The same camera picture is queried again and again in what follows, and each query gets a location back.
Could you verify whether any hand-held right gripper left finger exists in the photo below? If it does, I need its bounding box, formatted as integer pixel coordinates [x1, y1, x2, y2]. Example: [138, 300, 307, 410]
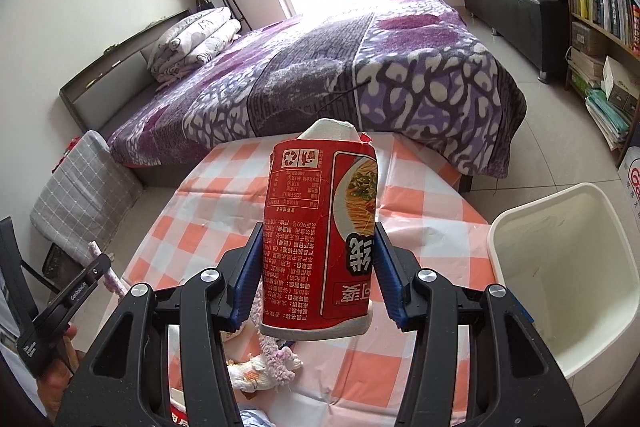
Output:
[55, 222, 266, 427]

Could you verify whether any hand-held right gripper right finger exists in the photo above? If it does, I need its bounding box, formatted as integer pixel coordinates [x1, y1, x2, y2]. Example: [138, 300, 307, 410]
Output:
[372, 222, 586, 427]

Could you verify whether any red instant noodle cup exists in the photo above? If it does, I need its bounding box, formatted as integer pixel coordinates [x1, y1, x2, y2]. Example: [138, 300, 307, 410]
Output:
[258, 134, 382, 342]

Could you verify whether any white tissue paper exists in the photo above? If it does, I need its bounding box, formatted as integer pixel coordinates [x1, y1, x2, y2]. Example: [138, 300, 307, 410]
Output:
[297, 119, 362, 142]

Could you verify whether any white plastic bin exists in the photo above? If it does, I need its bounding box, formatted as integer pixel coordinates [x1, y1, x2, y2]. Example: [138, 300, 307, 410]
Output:
[487, 182, 627, 383]

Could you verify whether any person's left hand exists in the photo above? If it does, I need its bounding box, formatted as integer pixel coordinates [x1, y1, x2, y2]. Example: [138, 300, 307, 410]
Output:
[37, 324, 83, 423]

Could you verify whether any dark mesh item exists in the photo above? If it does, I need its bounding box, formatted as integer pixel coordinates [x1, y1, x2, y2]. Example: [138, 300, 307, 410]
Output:
[42, 243, 76, 293]

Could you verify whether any pink white fluffy sock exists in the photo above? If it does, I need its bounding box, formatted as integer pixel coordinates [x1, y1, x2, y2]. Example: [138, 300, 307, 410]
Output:
[225, 294, 304, 394]

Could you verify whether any orange white checked tablecloth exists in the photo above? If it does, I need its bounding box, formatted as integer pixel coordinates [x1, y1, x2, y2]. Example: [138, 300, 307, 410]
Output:
[117, 132, 493, 427]

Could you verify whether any grey checked cushion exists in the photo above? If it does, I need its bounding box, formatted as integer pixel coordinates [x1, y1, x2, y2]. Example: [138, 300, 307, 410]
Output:
[30, 130, 143, 253]

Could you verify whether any light blue cloth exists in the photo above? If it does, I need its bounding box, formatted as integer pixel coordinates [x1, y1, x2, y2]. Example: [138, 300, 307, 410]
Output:
[239, 409, 273, 427]

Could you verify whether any red cloth item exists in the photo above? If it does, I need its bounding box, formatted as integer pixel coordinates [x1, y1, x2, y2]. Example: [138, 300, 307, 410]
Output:
[51, 136, 82, 174]

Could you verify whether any bed with purple quilt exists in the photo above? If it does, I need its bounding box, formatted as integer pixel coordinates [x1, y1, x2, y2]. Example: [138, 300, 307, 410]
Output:
[107, 0, 528, 180]

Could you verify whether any folded white patterned quilt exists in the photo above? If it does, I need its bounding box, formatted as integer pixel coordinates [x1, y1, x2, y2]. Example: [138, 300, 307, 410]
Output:
[146, 7, 242, 84]

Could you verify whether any blue white printed carton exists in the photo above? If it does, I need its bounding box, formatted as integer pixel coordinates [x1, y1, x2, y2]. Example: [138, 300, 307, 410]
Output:
[617, 144, 640, 233]

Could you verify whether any stack of teal folders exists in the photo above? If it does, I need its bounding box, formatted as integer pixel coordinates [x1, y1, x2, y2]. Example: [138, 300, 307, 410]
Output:
[585, 89, 632, 152]

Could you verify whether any stack of flat books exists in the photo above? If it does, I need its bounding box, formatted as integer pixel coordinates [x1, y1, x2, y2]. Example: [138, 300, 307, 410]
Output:
[567, 49, 603, 98]

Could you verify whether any black leather bench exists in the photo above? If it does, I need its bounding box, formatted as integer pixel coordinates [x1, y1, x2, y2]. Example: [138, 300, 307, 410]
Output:
[460, 0, 571, 82]

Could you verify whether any white patterned box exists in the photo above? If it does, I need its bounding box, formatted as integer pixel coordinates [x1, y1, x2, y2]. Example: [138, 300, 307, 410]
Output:
[600, 56, 640, 115]

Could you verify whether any brown wrapped package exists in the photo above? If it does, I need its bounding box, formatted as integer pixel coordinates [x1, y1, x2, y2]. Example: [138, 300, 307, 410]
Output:
[571, 22, 608, 58]

